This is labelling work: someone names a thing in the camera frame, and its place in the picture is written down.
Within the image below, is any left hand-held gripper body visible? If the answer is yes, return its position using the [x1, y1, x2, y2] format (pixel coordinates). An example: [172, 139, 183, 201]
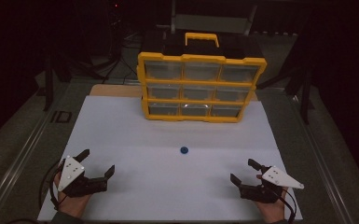
[57, 155, 109, 199]

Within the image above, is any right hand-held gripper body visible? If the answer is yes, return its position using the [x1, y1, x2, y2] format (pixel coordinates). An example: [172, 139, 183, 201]
[238, 165, 306, 205]

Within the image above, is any clear plastic drawer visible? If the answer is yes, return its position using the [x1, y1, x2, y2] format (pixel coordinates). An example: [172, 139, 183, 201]
[214, 86, 252, 103]

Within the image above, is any yellow black organizer cabinet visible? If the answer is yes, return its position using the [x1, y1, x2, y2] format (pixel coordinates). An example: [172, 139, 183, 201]
[136, 32, 268, 124]

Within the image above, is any person's left hand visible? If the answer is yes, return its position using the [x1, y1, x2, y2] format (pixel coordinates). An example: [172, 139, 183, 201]
[53, 172, 93, 219]

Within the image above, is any person's right hand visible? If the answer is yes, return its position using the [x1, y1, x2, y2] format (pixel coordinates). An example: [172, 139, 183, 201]
[255, 174, 290, 224]

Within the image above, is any white table sheet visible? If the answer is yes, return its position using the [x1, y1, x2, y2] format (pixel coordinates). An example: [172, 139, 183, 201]
[36, 94, 304, 223]

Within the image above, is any black metal stand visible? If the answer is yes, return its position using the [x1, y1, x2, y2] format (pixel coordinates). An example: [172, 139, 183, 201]
[41, 46, 106, 112]
[255, 59, 315, 125]

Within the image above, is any black tripod stand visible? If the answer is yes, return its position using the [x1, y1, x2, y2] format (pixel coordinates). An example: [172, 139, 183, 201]
[87, 0, 138, 85]

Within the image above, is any grid of clear drawers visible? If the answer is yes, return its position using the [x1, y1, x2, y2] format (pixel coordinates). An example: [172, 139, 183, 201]
[144, 60, 261, 119]

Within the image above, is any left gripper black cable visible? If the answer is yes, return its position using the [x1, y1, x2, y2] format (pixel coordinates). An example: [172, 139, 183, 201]
[38, 159, 65, 211]

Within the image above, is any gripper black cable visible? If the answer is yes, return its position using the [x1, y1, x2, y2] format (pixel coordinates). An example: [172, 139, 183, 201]
[279, 186, 298, 224]
[38, 159, 65, 211]

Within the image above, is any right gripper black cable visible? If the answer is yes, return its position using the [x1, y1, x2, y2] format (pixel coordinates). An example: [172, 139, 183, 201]
[279, 186, 298, 224]

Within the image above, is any grey metal rail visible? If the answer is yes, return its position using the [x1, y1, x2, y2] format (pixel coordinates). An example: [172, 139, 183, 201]
[288, 92, 355, 224]
[0, 102, 54, 224]

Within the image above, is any grey metal chair frame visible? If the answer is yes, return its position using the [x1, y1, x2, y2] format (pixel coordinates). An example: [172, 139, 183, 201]
[157, 0, 259, 36]

